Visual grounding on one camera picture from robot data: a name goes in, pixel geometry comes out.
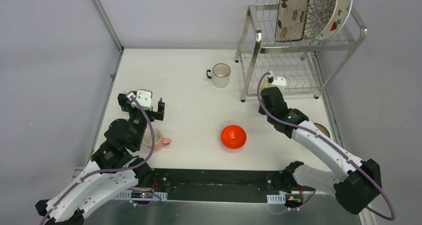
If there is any steel two-tier dish rack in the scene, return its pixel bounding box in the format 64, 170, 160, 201
234, 2, 367, 102

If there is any pink mug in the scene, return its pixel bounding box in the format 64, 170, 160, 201
141, 128, 171, 151

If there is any pale yellow mug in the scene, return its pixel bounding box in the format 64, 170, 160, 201
261, 80, 272, 90

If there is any brown petal pattern plate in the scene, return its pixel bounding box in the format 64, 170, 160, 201
304, 0, 336, 40

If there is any brown dish under right arm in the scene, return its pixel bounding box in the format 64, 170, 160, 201
314, 122, 330, 138

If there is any white mug black handle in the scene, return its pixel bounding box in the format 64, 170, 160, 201
206, 63, 231, 88

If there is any square floral plate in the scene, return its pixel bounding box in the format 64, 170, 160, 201
275, 0, 310, 42

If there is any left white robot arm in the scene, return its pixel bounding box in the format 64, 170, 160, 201
35, 89, 165, 225

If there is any watermelon pattern round plate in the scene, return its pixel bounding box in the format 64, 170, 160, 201
316, 0, 353, 41

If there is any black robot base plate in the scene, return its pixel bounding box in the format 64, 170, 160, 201
138, 168, 301, 203

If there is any orange bowl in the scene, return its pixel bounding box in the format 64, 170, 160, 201
220, 125, 247, 149

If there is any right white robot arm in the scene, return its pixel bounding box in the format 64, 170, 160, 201
259, 87, 382, 215

